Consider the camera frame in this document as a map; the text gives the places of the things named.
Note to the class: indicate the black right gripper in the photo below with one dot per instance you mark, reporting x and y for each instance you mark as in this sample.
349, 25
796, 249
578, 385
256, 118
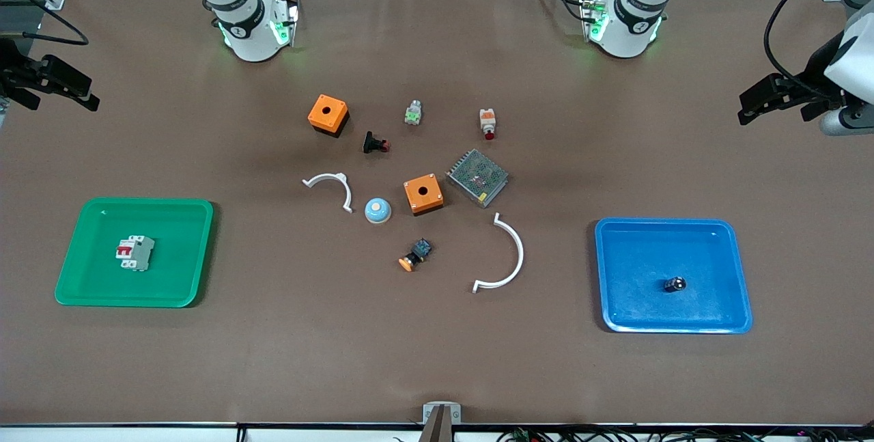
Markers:
15, 75

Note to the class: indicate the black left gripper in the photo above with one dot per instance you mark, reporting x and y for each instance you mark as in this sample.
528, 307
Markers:
812, 78

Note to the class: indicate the white red circuit breaker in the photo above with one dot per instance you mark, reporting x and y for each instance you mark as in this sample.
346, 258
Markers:
134, 253

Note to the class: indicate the dark cylindrical capacitor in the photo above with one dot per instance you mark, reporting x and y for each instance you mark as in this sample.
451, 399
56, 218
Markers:
674, 284

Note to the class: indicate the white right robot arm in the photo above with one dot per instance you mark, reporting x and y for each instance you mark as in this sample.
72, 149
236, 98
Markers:
249, 32

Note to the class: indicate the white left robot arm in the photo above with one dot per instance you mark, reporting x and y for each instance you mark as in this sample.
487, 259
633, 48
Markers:
631, 25

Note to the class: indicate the green plastic tray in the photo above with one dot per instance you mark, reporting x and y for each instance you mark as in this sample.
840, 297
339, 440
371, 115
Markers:
177, 257

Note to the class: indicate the blue plastic tray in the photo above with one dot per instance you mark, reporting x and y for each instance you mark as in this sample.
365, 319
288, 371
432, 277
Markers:
635, 271

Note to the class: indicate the orange button box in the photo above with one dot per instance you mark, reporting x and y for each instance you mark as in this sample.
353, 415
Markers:
324, 112
422, 190

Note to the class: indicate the red white indicator lamp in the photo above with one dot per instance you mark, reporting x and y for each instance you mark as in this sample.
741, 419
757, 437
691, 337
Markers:
487, 119

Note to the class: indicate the metal mesh power supply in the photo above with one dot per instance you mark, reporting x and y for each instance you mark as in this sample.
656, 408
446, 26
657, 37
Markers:
478, 177

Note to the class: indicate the black square push button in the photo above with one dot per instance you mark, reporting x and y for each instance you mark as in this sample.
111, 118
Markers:
371, 143

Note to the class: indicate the brown table mat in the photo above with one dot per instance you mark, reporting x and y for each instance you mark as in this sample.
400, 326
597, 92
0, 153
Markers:
273, 360

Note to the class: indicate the blue dome buzzer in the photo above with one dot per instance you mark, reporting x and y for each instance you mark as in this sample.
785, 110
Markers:
377, 211

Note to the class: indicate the yellow mushroom push button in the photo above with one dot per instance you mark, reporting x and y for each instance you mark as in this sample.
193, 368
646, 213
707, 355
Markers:
420, 249

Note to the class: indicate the large white curved bracket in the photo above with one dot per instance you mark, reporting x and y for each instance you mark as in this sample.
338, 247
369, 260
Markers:
520, 251

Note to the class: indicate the small white curved bracket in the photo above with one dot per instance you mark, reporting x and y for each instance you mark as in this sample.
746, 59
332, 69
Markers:
347, 192

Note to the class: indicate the green white selector switch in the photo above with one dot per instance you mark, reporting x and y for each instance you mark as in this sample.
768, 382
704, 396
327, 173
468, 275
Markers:
412, 114

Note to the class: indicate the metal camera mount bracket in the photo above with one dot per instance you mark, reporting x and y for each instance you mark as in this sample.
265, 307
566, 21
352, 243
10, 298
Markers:
440, 428

